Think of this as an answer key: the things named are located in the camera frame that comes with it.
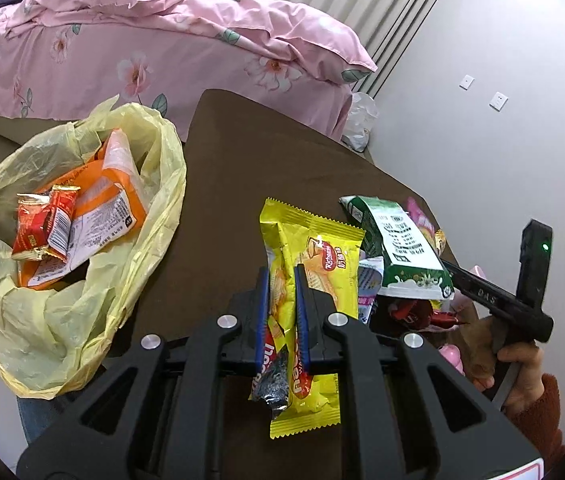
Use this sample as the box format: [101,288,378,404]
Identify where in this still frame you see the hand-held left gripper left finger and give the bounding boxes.
[16,266,270,480]

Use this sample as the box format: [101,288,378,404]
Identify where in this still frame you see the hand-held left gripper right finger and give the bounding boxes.
[295,262,543,480]

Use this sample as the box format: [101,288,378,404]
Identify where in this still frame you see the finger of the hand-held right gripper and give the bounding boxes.
[439,257,519,314]

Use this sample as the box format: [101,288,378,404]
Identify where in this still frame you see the red and black snack wrapper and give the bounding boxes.
[249,317,293,421]

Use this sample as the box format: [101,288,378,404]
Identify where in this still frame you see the yellow wafer packet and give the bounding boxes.
[259,198,366,440]

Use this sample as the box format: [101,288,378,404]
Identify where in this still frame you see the pink snack packet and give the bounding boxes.
[405,196,448,256]

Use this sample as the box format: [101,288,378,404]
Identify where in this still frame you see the yellow plastic bag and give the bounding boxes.
[0,95,187,401]

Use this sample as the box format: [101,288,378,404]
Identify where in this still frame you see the person's right forearm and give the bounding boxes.
[505,374,565,467]

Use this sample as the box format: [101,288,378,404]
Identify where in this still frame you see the person's right hand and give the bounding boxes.
[462,317,545,413]

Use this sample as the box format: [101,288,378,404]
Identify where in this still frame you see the red candy wrapper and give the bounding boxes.
[429,310,459,329]
[387,297,435,331]

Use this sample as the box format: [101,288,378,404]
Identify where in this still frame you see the pink bottle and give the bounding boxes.
[439,266,488,376]

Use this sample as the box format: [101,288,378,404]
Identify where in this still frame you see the white and blue packet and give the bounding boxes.
[357,257,385,321]

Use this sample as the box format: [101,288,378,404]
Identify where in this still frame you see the orange snack packet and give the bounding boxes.
[16,129,149,290]

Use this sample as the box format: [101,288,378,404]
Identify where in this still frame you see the white plastic bag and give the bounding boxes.
[341,92,379,153]

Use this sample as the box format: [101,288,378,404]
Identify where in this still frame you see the small red snack packet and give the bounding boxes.
[45,185,80,263]
[11,194,53,261]

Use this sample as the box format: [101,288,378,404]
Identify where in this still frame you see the person's leg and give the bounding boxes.
[16,396,70,446]

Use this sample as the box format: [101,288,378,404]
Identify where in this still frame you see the pink floral bedsheet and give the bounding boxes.
[0,10,355,141]

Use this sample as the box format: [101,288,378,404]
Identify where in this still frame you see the pink floral duvet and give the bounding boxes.
[5,0,378,93]

